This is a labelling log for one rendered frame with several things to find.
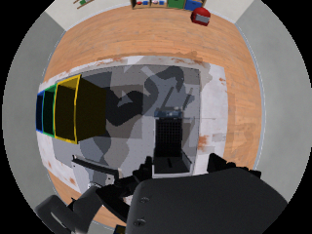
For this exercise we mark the blue open-top bin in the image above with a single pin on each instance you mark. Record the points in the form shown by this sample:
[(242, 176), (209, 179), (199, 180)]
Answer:
[(39, 108)]

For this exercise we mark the green bin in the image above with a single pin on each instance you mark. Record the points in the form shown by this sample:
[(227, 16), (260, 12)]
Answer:
[(48, 111)]

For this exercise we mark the yellow open-top bin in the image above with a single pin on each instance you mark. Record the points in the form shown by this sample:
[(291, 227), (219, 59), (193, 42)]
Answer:
[(82, 118)]

